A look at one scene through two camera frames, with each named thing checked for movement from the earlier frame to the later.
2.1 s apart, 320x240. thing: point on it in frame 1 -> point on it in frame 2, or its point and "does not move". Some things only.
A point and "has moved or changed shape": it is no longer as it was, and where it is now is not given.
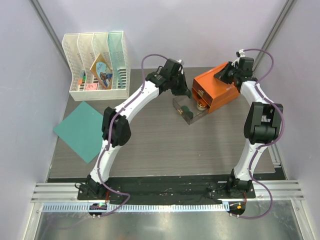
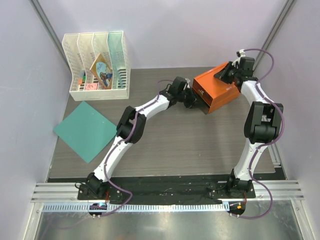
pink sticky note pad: (91, 86) does not move
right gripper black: (225, 73) does not move
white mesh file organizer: (96, 66) does not move
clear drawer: (201, 91) does not move
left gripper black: (183, 90) -> (192, 98)
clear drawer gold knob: (189, 110) has moved or changed shape
